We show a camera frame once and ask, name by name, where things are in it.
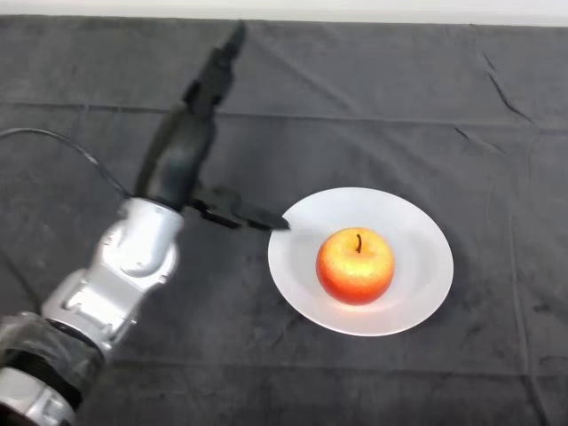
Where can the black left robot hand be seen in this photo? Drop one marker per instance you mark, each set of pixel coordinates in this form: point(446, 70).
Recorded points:
point(182, 151)

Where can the red yellow apple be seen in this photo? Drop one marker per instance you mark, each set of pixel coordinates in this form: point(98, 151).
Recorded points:
point(355, 268)

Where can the black cloth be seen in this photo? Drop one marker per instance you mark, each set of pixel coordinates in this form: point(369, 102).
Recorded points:
point(399, 111)

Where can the white round plate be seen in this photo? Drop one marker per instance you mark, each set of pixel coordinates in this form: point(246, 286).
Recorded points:
point(399, 222)

